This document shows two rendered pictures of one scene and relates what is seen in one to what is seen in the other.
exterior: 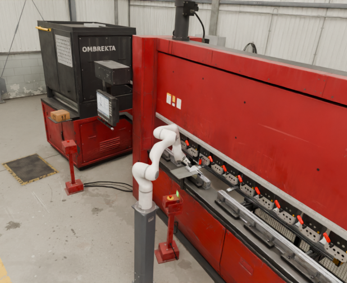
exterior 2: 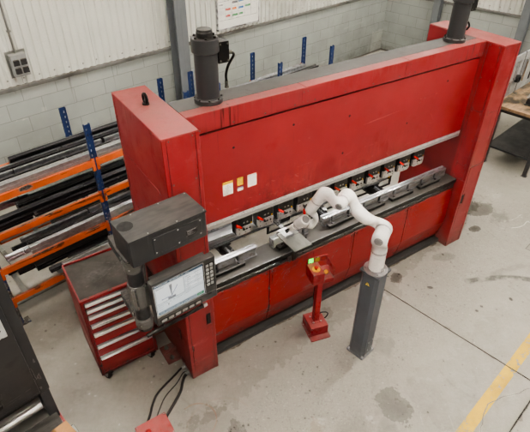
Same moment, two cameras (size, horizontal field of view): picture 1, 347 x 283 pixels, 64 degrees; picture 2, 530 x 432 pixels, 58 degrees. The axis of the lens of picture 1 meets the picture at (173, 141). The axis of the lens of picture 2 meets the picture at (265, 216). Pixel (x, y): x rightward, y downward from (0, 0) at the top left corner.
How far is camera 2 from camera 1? 4.28 m
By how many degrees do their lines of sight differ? 75
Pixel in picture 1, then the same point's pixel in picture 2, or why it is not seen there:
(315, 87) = (406, 70)
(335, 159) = (415, 108)
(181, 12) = (217, 60)
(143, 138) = not seen: hidden behind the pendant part
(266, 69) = (371, 76)
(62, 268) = not seen: outside the picture
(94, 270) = (355, 403)
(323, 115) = (408, 87)
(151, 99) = not seen: hidden behind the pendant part
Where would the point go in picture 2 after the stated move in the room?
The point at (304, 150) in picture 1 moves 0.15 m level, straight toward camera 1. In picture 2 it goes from (398, 117) to (415, 121)
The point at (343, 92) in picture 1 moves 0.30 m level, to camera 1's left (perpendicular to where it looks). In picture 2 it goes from (420, 66) to (430, 79)
